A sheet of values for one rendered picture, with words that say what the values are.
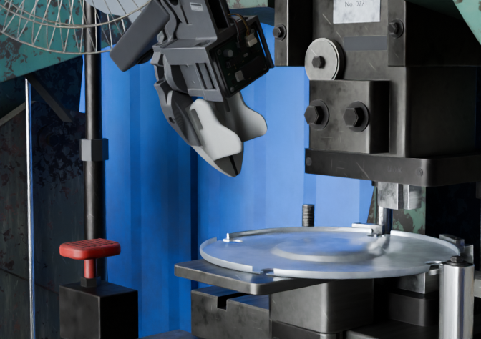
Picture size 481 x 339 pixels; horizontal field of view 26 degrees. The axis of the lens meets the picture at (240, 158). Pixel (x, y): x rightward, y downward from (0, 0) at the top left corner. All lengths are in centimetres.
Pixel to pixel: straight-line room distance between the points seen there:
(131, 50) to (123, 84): 259
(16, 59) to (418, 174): 142
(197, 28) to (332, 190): 201
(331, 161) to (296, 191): 172
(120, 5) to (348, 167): 75
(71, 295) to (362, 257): 42
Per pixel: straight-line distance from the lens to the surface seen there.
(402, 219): 150
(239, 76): 92
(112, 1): 192
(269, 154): 307
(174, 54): 93
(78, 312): 136
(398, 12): 111
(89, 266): 137
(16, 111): 267
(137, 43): 99
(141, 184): 358
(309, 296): 114
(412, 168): 116
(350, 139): 116
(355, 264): 111
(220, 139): 96
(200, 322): 134
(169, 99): 95
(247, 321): 127
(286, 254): 114
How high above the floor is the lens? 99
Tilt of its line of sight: 5 degrees down
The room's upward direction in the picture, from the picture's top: straight up
